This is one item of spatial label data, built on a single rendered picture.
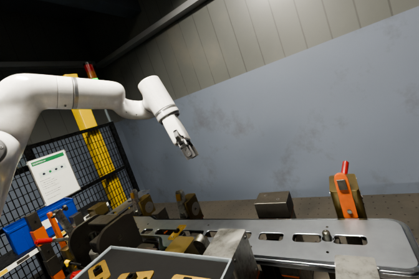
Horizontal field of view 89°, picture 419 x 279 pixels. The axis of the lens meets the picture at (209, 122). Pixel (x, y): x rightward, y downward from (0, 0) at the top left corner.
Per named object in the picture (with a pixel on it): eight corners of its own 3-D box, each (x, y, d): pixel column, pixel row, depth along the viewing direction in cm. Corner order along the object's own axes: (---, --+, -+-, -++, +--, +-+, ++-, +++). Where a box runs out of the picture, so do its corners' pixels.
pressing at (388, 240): (402, 214, 58) (401, 208, 58) (441, 290, 39) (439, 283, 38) (105, 217, 128) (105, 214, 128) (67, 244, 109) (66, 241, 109)
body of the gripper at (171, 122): (163, 122, 82) (178, 148, 80) (154, 119, 72) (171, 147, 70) (180, 112, 82) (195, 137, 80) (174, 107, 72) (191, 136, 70)
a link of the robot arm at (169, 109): (159, 119, 82) (163, 125, 81) (151, 115, 73) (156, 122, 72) (178, 107, 82) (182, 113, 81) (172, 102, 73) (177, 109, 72)
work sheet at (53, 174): (81, 189, 152) (64, 149, 149) (46, 207, 133) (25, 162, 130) (80, 189, 153) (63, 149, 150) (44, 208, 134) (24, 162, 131)
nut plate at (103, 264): (111, 276, 45) (109, 271, 45) (91, 290, 43) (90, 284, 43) (105, 260, 52) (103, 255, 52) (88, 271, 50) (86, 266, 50)
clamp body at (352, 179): (381, 262, 77) (355, 169, 74) (391, 298, 65) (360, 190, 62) (353, 260, 82) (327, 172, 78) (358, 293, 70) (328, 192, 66)
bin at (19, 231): (81, 217, 129) (73, 198, 128) (17, 256, 105) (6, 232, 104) (72, 215, 139) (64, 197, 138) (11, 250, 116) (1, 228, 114)
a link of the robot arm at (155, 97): (150, 120, 77) (161, 107, 71) (133, 91, 79) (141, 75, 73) (168, 114, 83) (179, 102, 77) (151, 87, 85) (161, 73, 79)
